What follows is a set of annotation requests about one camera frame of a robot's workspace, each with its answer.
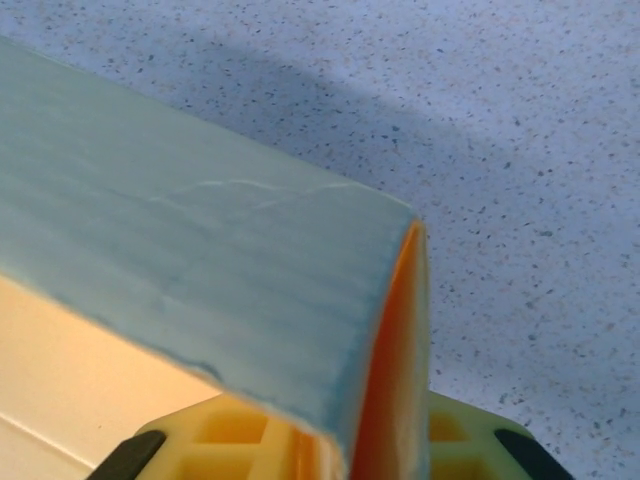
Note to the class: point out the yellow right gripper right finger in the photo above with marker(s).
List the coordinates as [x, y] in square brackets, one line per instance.
[475, 445]

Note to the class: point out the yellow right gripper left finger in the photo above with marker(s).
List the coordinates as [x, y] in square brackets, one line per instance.
[210, 440]

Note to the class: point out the yellow paper box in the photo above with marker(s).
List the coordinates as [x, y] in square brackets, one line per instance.
[200, 240]

